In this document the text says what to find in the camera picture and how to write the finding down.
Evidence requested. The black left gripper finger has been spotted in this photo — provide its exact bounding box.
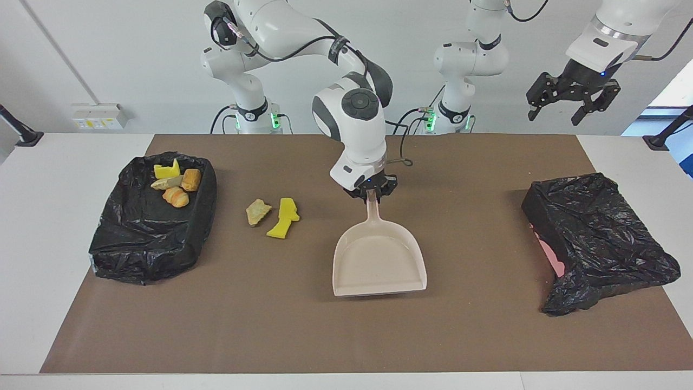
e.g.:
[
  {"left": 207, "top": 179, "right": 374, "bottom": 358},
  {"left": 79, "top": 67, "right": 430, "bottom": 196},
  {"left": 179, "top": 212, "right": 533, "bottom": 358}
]
[
  {"left": 572, "top": 80, "right": 622, "bottom": 126},
  {"left": 526, "top": 72, "right": 561, "bottom": 121}
]

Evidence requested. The beige plastic dustpan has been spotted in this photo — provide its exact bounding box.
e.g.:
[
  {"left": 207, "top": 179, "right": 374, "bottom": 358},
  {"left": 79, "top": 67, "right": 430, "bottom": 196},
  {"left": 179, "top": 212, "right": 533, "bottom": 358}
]
[{"left": 332, "top": 190, "right": 428, "bottom": 297}]

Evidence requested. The bright yellow sponge piece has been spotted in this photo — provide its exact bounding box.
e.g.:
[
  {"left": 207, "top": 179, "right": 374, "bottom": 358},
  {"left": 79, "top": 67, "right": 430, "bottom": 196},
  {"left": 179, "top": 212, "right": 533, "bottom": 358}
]
[{"left": 266, "top": 198, "right": 300, "bottom": 239}]

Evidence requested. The angular beige sponge piece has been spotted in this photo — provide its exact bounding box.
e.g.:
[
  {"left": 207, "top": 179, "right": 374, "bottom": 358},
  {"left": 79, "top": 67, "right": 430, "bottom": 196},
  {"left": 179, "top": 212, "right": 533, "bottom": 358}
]
[{"left": 246, "top": 198, "right": 273, "bottom": 228}]

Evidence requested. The ridged beige orange sponge piece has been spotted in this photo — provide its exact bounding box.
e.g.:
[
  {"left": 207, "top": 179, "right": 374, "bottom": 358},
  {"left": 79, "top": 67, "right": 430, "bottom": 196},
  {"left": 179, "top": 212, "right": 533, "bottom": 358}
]
[{"left": 162, "top": 186, "right": 191, "bottom": 209}]

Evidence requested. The green yellow sponge piece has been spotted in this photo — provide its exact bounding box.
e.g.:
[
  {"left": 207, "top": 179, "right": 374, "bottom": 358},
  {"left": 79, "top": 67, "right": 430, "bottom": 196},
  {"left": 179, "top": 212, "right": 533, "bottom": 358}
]
[{"left": 153, "top": 158, "right": 181, "bottom": 179}]

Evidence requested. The black trash bag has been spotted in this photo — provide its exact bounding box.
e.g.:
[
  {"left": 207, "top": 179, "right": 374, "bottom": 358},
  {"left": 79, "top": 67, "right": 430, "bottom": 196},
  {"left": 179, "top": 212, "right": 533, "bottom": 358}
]
[{"left": 521, "top": 172, "right": 682, "bottom": 317}]

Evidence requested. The pink bin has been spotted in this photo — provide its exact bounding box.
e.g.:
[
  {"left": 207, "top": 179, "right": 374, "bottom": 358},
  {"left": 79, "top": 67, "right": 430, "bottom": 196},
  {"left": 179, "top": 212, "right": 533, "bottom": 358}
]
[{"left": 533, "top": 230, "right": 566, "bottom": 278}]

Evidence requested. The black bag lined bin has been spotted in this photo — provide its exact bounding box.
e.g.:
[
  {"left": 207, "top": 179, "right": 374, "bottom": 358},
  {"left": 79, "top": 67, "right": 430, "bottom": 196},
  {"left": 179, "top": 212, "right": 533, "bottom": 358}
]
[{"left": 88, "top": 152, "right": 218, "bottom": 285}]

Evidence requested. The black stand clamp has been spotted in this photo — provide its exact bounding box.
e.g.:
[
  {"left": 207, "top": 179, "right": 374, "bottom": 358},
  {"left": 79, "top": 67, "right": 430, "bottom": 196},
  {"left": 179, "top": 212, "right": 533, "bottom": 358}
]
[
  {"left": 643, "top": 105, "right": 693, "bottom": 152},
  {"left": 0, "top": 103, "right": 44, "bottom": 147}
]

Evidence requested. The brown table mat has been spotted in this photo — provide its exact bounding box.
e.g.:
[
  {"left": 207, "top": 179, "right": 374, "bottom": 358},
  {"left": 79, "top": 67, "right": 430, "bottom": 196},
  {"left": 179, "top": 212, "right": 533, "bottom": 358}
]
[{"left": 40, "top": 134, "right": 693, "bottom": 374}]

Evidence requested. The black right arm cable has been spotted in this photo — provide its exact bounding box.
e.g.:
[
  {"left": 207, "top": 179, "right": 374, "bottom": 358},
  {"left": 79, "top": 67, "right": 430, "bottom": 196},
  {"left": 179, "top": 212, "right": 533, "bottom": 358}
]
[{"left": 222, "top": 16, "right": 413, "bottom": 167}]

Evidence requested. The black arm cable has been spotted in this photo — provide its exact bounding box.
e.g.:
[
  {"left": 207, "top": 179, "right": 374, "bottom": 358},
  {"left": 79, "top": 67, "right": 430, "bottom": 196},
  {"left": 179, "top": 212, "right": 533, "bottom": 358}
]
[
  {"left": 222, "top": 16, "right": 413, "bottom": 167},
  {"left": 502, "top": 0, "right": 693, "bottom": 61}
]

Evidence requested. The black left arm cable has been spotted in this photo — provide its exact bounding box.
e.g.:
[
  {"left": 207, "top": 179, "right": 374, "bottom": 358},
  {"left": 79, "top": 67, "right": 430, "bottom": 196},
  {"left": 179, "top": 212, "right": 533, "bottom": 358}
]
[{"left": 502, "top": 0, "right": 693, "bottom": 61}]

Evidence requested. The black left base cable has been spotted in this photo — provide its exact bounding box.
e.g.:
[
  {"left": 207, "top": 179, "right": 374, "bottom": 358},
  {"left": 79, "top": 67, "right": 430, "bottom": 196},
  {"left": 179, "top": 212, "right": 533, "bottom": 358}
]
[{"left": 394, "top": 87, "right": 439, "bottom": 134}]

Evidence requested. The black base cable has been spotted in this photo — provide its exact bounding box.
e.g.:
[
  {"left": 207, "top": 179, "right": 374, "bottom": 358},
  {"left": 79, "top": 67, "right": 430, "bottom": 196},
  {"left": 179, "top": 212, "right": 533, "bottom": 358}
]
[
  {"left": 210, "top": 106, "right": 239, "bottom": 134},
  {"left": 394, "top": 87, "right": 439, "bottom": 134}
]

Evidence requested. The black right base cable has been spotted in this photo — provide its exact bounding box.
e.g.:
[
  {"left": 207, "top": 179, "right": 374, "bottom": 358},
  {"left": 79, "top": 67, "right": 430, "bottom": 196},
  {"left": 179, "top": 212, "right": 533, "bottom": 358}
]
[{"left": 210, "top": 106, "right": 239, "bottom": 134}]

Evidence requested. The white wall socket box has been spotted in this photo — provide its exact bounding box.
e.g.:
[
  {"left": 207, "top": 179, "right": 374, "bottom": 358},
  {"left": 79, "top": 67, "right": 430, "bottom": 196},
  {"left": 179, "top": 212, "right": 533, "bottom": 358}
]
[{"left": 70, "top": 103, "right": 130, "bottom": 131}]

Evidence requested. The white wall conduit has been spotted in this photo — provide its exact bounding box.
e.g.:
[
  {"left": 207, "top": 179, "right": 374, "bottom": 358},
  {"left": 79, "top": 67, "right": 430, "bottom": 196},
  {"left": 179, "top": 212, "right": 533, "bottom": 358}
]
[{"left": 21, "top": 0, "right": 101, "bottom": 106}]

